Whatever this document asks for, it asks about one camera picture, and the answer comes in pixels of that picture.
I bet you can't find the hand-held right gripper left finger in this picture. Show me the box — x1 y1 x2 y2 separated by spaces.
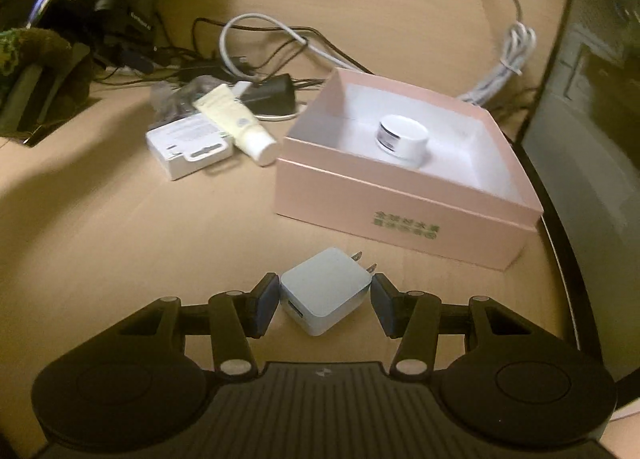
117 273 281 383

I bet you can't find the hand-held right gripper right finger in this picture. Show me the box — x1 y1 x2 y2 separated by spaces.
372 273 534 383

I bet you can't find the white USB wall charger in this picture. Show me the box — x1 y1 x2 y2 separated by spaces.
280 247 379 338

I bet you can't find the pink cardboard box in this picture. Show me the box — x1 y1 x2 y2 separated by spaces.
272 66 545 272

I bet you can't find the cream tube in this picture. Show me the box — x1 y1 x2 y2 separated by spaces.
194 86 279 168

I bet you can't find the black cylindrical container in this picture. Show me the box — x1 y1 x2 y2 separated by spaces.
240 73 297 108

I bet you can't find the clear plastic wrapper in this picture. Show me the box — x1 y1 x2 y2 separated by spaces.
150 75 231 128

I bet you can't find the white cup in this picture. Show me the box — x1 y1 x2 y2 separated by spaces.
374 114 431 170

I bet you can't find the black cable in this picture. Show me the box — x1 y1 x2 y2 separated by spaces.
95 46 242 86
192 16 341 57

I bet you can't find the white cable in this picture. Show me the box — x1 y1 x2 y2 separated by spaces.
219 0 539 106

